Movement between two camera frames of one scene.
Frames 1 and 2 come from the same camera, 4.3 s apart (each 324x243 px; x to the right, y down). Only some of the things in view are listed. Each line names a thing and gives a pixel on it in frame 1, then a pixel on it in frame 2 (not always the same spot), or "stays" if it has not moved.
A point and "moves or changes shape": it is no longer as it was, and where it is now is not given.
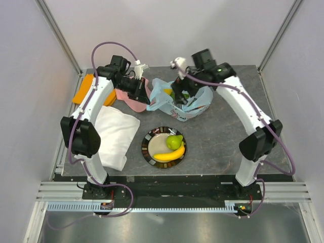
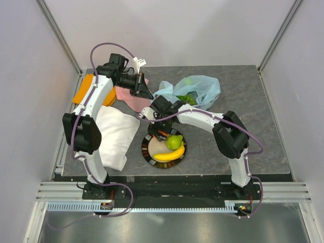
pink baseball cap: x=135 y=105 stays
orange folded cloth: x=86 y=84 stays
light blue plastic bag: x=200 y=100 moves or changes shape
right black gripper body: x=189 y=84 -> x=163 y=125
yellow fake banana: x=170 y=156 stays
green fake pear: x=173 y=142 stays
